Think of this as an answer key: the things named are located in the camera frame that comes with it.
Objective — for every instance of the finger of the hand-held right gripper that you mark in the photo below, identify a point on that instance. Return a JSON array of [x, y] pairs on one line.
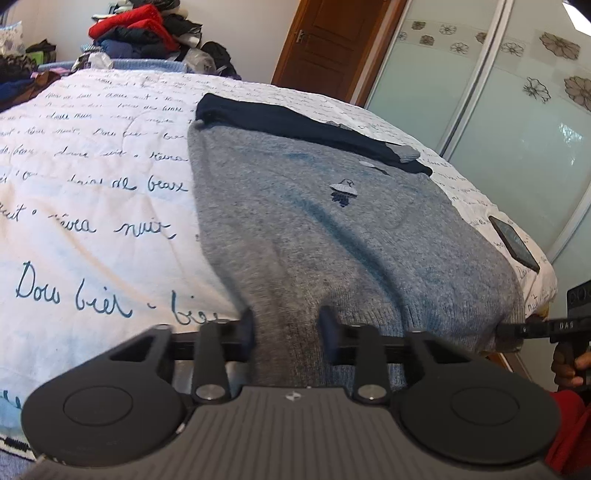
[[510, 331]]

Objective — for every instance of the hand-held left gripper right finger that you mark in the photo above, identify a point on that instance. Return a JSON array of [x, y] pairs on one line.
[[328, 332]]

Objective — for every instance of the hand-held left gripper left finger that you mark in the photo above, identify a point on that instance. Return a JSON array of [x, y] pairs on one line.
[[244, 334]]

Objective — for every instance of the grey sweater with navy sleeves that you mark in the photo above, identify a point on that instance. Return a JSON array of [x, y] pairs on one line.
[[332, 240]]

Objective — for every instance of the pile of clothes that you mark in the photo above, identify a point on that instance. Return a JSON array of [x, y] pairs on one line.
[[138, 30]]

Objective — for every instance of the person's right hand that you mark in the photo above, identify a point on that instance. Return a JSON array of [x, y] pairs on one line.
[[565, 374]]

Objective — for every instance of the black smartphone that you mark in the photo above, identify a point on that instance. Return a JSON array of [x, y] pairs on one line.
[[513, 242]]

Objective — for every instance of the frosted glass wardrobe door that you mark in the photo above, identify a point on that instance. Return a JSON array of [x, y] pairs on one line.
[[425, 74], [540, 152]]

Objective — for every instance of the white script-printed quilt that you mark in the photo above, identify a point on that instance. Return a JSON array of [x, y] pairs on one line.
[[101, 194]]

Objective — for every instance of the black bag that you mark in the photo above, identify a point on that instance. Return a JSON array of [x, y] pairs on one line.
[[221, 57]]

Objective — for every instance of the clear plastic bag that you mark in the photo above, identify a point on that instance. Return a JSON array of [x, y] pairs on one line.
[[198, 60]]

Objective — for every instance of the light blue knitted blanket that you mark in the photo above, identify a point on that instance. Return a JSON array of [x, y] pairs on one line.
[[138, 64]]

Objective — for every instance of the brown wooden door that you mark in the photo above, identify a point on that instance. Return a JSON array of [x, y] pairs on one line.
[[332, 41]]

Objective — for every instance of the white crumpled cloth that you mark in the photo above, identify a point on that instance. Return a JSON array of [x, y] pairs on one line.
[[94, 61]]

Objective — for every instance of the dark blue cloth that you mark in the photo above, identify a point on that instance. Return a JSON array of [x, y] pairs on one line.
[[18, 87]]

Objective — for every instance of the dark brown bag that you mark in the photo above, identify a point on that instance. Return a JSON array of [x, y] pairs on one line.
[[41, 50]]

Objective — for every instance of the floral pillow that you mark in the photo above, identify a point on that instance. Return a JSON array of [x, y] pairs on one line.
[[10, 39]]

